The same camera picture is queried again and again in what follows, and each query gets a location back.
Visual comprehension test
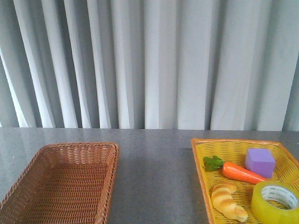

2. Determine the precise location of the yellow clear tape roll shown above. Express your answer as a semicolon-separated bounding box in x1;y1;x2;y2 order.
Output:
251;180;299;224

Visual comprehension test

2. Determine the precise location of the orange toy carrot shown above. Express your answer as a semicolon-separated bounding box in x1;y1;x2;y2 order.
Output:
203;155;267;184

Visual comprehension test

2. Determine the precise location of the white pleated curtain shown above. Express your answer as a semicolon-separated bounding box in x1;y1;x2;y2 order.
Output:
0;0;299;131

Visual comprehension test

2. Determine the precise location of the brown wicker basket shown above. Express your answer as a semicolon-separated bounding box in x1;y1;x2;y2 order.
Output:
0;142;120;224

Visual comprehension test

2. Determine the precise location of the toy bread croissant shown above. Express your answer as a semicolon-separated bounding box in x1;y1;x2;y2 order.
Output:
211;182;248;222

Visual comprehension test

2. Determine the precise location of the purple foam cube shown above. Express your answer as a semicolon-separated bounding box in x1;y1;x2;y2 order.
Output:
245;148;276;179

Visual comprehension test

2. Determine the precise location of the yellow wicker basket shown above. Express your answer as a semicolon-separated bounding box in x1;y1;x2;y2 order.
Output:
192;139;299;224

